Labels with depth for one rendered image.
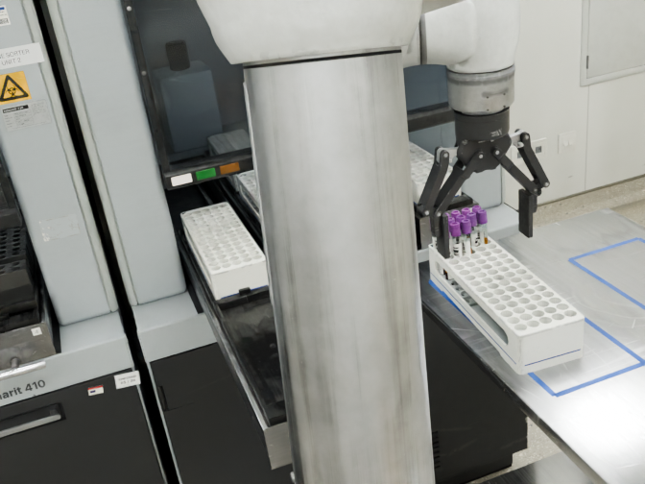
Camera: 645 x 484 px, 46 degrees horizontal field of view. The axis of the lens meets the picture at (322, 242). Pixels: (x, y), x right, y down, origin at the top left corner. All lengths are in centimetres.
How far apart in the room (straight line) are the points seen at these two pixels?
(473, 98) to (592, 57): 218
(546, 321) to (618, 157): 241
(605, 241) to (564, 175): 191
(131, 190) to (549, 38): 201
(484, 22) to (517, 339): 41
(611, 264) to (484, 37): 49
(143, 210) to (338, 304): 99
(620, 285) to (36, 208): 98
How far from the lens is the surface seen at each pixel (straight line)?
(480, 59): 101
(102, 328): 148
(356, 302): 46
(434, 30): 99
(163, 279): 149
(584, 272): 129
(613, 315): 118
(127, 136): 138
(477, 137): 105
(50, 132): 137
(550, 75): 310
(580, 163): 331
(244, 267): 129
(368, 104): 45
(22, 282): 145
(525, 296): 110
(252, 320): 125
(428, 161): 164
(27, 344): 143
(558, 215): 333
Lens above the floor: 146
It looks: 26 degrees down
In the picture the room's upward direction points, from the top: 8 degrees counter-clockwise
